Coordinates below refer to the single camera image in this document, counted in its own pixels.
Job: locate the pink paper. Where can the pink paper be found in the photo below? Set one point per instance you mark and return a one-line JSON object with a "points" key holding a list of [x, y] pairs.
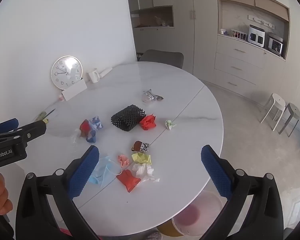
{"points": [[123, 160]]}

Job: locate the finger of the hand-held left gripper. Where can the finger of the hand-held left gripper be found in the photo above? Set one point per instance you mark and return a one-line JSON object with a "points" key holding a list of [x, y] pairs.
{"points": [[5, 126], [33, 130]]}

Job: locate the round white wall clock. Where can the round white wall clock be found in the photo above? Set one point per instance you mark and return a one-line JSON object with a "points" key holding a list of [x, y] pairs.
{"points": [[66, 72]]}

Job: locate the small pink object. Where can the small pink object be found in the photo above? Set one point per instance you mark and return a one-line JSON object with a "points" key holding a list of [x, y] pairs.
{"points": [[61, 98]]}

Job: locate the black foam net sleeve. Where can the black foam net sleeve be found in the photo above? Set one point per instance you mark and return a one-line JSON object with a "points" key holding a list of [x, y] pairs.
{"points": [[127, 118]]}

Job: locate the grey chair back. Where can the grey chair back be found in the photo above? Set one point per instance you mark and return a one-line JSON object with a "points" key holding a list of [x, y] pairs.
{"points": [[162, 57]]}

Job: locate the green and white crumpled paper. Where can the green and white crumpled paper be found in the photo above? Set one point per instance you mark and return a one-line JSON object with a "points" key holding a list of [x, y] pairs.
{"points": [[170, 125]]}

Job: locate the white countertop appliance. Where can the white countertop appliance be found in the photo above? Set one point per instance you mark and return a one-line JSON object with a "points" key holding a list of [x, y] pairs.
{"points": [[256, 36]]}

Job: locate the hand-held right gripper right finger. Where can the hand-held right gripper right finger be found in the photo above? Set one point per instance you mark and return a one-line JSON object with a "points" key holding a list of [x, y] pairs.
{"points": [[216, 172]]}

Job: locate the yellow bucket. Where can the yellow bucket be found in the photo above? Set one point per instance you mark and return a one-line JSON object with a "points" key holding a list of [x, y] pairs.
{"points": [[167, 230]]}

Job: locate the small jar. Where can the small jar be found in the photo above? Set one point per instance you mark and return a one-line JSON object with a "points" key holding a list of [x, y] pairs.
{"points": [[223, 31]]}

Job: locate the beige cabinet unit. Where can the beige cabinet unit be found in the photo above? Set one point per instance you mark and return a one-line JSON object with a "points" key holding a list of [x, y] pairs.
{"points": [[205, 42]]}

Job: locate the white card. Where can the white card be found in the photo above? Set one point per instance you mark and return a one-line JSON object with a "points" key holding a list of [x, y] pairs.
{"points": [[73, 90]]}

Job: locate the white wall rail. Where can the white wall rail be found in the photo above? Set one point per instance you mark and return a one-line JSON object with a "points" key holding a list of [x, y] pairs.
{"points": [[261, 22]]}

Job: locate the white tissue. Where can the white tissue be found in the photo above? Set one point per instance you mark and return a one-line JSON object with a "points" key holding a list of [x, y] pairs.
{"points": [[145, 172]]}

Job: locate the red and brown wrapper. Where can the red and brown wrapper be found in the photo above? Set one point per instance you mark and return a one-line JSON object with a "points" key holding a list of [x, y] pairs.
{"points": [[85, 128]]}

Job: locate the blue face mask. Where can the blue face mask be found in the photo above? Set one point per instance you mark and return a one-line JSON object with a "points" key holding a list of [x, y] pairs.
{"points": [[102, 172]]}

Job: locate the blue and white wrapper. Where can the blue and white wrapper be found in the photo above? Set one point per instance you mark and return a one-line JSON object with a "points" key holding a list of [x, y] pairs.
{"points": [[96, 125]]}

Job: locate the clear and dark snack wrapper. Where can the clear and dark snack wrapper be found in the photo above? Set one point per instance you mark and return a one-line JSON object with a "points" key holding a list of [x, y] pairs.
{"points": [[151, 96]]}

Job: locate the white stool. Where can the white stool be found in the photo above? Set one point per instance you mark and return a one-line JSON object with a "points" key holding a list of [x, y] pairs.
{"points": [[275, 105]]}

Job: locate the brown printed snack wrapper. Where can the brown printed snack wrapper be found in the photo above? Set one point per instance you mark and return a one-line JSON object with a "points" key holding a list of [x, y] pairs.
{"points": [[140, 146]]}

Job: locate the beige drawer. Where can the beige drawer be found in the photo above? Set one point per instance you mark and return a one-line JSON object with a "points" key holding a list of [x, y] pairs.
{"points": [[225, 65], [250, 55], [222, 80]]}

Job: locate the yellow paper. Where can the yellow paper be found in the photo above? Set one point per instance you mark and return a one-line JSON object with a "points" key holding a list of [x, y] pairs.
{"points": [[142, 158]]}

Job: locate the clear plastic film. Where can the clear plastic film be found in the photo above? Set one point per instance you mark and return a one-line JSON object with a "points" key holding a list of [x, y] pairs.
{"points": [[75, 135]]}

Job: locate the red crumpled paper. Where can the red crumpled paper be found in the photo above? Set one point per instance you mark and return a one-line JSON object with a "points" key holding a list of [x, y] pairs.
{"points": [[148, 122]]}

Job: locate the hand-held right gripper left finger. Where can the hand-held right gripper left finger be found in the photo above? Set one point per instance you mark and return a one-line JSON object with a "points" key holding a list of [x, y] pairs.
{"points": [[83, 172]]}

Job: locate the silver toaster oven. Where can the silver toaster oven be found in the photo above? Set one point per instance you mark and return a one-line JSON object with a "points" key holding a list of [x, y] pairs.
{"points": [[275, 44]]}

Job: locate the grey stool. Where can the grey stool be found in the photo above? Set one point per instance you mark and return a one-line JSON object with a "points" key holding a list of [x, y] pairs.
{"points": [[291, 115]]}

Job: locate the white bottle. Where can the white bottle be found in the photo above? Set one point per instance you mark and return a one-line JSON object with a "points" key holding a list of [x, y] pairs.
{"points": [[105, 72]]}

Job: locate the white cup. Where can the white cup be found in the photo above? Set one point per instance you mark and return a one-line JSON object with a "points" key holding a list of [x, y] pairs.
{"points": [[93, 76]]}

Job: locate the red plastic packet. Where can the red plastic packet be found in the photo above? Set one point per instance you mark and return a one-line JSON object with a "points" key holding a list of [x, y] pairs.
{"points": [[128, 181]]}

